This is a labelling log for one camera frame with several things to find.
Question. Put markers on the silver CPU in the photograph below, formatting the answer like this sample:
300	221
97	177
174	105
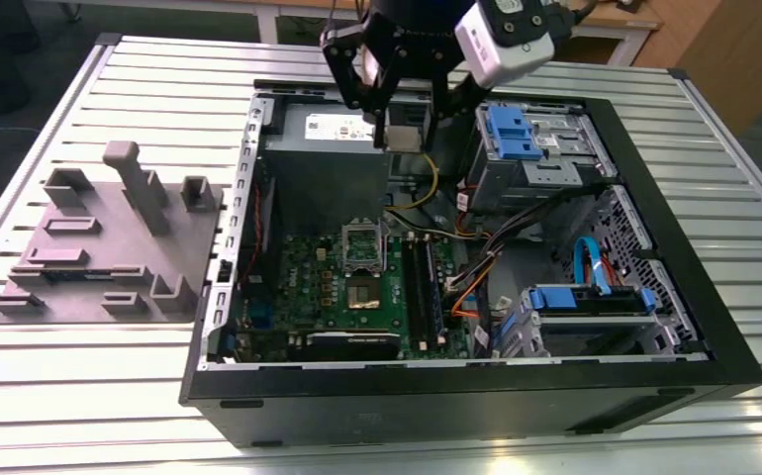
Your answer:
404	138

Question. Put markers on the blue RAM stick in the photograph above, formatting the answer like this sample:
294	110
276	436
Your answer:
437	297

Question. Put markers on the metal drive cage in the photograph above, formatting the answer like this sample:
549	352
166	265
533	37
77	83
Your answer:
551	173

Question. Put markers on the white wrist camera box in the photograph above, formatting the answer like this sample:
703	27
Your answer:
505	49

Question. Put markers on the black RAM slot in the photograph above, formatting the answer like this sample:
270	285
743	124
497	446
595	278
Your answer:
428	297
409	292
418	297

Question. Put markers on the grey power supply unit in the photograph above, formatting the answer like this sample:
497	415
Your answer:
326	178

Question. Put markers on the wooden desk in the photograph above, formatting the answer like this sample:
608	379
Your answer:
624	22

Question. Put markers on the black PC case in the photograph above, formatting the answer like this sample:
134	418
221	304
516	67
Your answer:
418	410

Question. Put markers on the white desk frame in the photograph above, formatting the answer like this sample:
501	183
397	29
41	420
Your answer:
268	29

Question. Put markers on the blue VGA port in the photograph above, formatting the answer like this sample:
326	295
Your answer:
228	343

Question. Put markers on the black graphics card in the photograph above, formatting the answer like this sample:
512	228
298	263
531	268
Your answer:
353	342

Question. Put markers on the blue board connector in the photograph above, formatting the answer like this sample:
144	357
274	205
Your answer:
261	316

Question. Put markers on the black table corner cap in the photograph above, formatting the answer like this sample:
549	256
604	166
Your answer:
679	74
108	38

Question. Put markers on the hard disk in blue carrier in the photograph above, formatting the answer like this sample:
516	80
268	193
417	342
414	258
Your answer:
561	299

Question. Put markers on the blue plastic drive latch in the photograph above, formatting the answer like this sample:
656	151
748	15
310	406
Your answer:
515	138

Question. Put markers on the wooden cabinet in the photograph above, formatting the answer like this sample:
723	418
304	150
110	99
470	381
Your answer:
736	59

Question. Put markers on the green motherboard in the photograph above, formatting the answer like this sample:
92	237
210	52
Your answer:
306	257

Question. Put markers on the dark RAM stick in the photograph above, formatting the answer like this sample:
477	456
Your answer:
76	275

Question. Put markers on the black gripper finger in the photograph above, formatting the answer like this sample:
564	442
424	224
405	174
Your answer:
342	74
452	99

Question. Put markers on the grey parts rack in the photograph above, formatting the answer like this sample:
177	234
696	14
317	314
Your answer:
122	237

